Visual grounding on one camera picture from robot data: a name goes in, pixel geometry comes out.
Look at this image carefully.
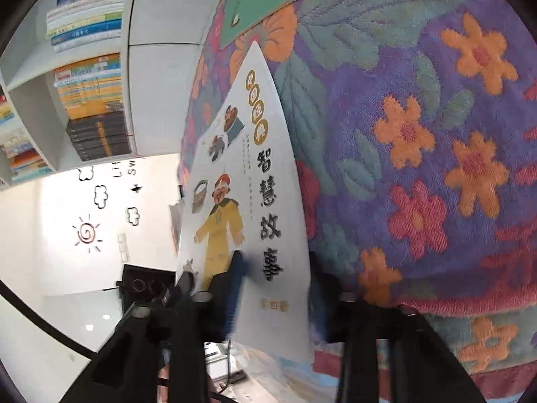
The row of dark grey books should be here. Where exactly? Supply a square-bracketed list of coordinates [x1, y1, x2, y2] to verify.
[66, 113, 136, 161]

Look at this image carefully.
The purple floral blanket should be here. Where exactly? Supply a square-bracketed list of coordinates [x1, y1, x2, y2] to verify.
[178, 0, 537, 392]

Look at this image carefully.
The small white box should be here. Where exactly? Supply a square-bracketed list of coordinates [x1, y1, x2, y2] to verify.
[204, 341, 248, 385]

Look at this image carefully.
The row of white blue books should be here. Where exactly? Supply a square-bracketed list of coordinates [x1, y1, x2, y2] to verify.
[45, 0, 126, 53]

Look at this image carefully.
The white picture book yellow figure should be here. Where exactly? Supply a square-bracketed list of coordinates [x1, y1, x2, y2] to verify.
[175, 41, 314, 365]

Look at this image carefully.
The green book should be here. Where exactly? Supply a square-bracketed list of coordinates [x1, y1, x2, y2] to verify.
[219, 0, 311, 49]

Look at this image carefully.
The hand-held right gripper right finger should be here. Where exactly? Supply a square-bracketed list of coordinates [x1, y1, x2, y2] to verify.
[308, 252, 487, 403]

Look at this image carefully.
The red sun wall sticker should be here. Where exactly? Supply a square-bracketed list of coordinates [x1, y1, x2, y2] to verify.
[72, 216, 103, 255]

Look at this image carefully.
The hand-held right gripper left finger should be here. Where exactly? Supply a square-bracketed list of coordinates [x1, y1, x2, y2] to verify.
[59, 250, 250, 403]

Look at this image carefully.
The row of orange yellow books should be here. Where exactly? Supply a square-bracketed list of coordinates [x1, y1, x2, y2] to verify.
[54, 52, 123, 119]

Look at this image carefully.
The white bookshelf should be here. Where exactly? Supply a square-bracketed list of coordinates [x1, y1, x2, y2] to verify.
[0, 0, 236, 189]

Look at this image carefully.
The row of colourful thin books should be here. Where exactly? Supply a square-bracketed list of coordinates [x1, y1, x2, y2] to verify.
[0, 88, 55, 185]

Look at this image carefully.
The black device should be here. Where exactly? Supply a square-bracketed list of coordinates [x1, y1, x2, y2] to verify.
[116, 264, 177, 305]

